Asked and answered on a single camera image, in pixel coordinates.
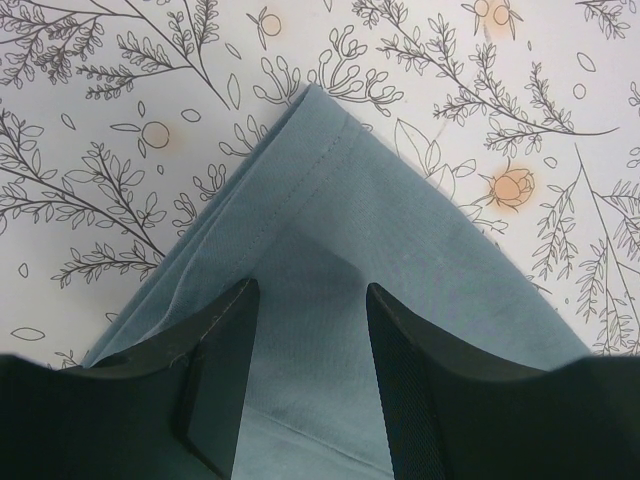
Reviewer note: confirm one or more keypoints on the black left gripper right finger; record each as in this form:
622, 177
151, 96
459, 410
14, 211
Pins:
454, 411

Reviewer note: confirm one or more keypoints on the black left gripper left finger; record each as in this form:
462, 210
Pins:
169, 407

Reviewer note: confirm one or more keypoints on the blue t shirt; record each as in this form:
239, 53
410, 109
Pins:
318, 212

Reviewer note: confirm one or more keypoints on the floral table mat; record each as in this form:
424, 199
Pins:
121, 120

